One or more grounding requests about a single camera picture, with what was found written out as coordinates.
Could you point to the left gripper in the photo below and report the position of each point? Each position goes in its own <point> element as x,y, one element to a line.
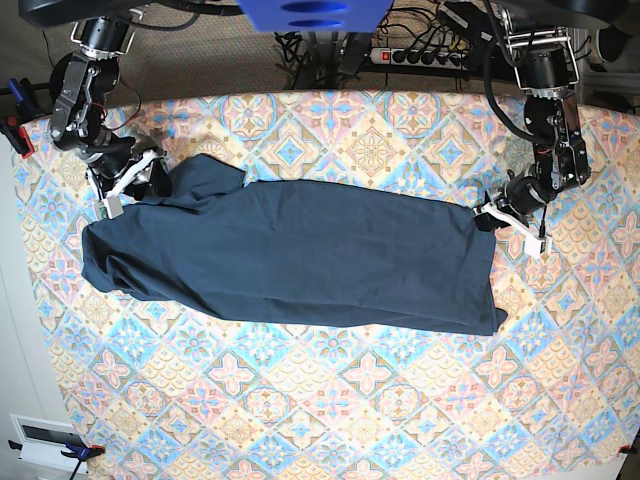
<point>523,196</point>

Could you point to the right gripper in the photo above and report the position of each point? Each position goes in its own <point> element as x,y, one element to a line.
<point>108,164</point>

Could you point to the dark navy t-shirt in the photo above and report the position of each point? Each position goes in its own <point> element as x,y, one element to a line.
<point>298,252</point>

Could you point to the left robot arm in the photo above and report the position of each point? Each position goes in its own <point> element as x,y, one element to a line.
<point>546,71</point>

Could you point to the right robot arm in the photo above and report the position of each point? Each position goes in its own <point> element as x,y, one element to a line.
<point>81,81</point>

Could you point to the red black clamp left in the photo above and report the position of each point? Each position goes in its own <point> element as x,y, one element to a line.
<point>12,125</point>

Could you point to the white power strip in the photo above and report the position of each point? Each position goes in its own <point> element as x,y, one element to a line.
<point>433,58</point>

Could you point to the patterned tile tablecloth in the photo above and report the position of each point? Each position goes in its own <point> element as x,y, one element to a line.
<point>174,394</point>

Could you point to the orange clamp bottom right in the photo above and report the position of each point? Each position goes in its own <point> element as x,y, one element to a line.
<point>628,450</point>

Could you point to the white floor vent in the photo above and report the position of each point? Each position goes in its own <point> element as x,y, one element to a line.
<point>43,441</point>

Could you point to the blue orange clamp bottom left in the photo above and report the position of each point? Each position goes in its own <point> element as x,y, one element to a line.
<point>75,452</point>

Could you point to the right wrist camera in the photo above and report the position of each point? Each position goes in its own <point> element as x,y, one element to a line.
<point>108,208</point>

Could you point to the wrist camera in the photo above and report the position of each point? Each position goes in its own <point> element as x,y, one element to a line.
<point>108,208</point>
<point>536,247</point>

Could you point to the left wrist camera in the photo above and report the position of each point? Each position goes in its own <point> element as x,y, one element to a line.
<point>536,247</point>

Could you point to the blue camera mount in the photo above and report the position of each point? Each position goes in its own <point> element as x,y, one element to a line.
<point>360,16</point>

